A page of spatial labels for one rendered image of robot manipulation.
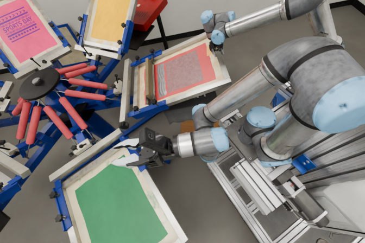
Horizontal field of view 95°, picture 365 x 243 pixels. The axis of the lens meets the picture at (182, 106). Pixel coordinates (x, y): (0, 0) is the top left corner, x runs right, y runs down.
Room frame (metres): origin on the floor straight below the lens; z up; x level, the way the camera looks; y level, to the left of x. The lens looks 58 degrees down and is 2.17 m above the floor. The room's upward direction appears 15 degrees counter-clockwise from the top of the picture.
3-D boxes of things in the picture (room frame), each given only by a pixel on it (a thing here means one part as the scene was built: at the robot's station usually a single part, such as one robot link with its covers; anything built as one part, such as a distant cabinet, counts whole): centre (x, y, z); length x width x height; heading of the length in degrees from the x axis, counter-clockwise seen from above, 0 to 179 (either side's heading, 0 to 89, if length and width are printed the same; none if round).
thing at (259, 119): (0.27, -0.33, 1.42); 0.13 x 0.12 x 0.14; 175
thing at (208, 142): (0.17, -0.05, 1.65); 0.11 x 0.08 x 0.09; 85
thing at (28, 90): (1.07, 1.03, 0.67); 0.40 x 0.40 x 1.35
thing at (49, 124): (1.07, 1.03, 0.99); 0.82 x 0.79 x 0.12; 85
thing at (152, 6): (2.23, 0.20, 1.06); 0.61 x 0.46 x 0.12; 145
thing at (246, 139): (0.28, -0.33, 1.31); 0.15 x 0.15 x 0.10
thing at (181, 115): (0.78, -0.06, 0.77); 0.46 x 0.09 x 0.36; 85
